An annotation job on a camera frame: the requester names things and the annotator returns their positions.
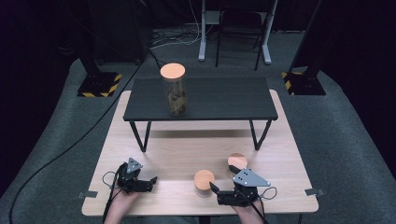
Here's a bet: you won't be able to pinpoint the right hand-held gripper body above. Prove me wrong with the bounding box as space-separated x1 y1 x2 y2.
217 168 271 207

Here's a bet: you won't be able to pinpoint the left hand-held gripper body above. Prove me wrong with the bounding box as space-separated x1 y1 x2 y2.
116 157 148 194

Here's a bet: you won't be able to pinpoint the glass jar red chilies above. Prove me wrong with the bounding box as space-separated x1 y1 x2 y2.
226 152 249 179

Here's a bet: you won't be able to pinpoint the glass jar white grains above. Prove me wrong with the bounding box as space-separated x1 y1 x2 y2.
193 169 216 199

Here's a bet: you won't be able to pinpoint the black raised shelf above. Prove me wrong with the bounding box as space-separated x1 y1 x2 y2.
122 77 279 153

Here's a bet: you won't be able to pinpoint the tall glass jar dried leaves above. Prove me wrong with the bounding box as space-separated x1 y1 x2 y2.
159 63 189 118

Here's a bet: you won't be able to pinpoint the person's left hand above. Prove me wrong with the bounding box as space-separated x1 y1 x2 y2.
112 189 142 207

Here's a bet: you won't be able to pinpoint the person's right hand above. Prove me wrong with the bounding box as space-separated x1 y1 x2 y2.
232 199 265 217

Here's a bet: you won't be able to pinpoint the black stand with striped base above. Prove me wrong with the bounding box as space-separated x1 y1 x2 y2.
281 0 327 96
73 0 123 98

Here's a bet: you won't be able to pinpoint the black chair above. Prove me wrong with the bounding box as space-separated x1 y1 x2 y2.
215 0 273 72

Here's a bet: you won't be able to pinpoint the left hand-held gripper cable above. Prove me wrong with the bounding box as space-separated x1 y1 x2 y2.
101 162 125 223

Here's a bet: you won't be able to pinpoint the hand-held gripper cable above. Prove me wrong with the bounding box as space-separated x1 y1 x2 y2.
101 162 125 223
241 186 278 224

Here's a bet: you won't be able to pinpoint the right hand-held gripper cable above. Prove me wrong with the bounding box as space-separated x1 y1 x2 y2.
241 186 278 224

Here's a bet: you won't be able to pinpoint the grey table edge bracket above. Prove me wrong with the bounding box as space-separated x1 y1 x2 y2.
77 190 99 200
304 188 326 197

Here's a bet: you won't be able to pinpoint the long black floor cable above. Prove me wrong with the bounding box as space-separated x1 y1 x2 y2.
8 46 166 224

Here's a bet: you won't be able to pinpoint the white desk frame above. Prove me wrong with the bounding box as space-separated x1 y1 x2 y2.
197 0 278 65

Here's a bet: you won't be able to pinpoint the floor cable bundle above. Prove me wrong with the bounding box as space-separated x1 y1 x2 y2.
149 0 216 50

